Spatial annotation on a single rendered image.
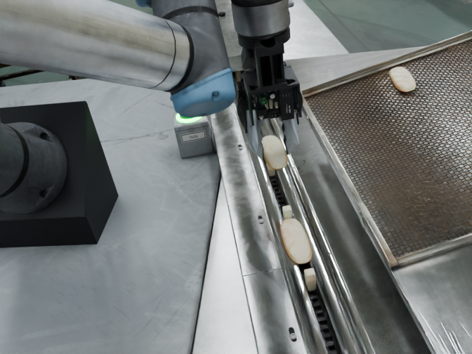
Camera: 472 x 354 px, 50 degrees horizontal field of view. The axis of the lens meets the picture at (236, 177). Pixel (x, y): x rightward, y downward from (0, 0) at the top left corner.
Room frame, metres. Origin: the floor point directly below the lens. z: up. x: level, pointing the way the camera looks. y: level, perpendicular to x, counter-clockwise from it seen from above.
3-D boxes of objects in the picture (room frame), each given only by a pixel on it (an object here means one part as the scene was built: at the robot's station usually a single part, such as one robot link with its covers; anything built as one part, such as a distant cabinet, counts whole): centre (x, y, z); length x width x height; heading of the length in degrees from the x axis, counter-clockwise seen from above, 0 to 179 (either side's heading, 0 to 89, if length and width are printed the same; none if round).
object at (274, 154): (0.69, -0.07, 0.93); 0.10 x 0.04 x 0.01; 2
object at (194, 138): (0.92, 0.07, 0.84); 0.08 x 0.08 x 0.11; 2
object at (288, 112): (0.66, -0.07, 1.08); 0.09 x 0.08 x 0.12; 1
